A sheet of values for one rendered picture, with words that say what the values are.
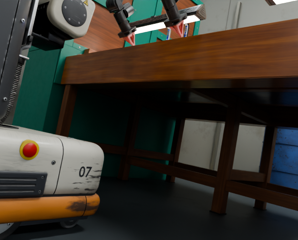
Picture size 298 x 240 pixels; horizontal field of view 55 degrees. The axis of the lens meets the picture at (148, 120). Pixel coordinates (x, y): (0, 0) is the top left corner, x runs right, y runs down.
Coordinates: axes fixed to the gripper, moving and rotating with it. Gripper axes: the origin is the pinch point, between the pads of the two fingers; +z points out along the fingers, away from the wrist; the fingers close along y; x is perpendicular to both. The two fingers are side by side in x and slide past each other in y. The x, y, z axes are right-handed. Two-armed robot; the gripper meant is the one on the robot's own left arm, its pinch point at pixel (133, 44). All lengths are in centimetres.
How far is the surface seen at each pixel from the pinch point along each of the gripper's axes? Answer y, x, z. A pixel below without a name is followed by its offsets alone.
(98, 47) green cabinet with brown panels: 45.5, -9.3, 0.9
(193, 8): -29.5, -25.2, -3.9
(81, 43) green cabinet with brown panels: 45.6, 1.4, -8.3
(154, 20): -1.1, -23.5, -3.8
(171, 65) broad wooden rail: -48, 28, 2
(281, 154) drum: -27, -82, 164
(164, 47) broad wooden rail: -41.6, 21.5, -4.0
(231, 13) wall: 91, -281, 88
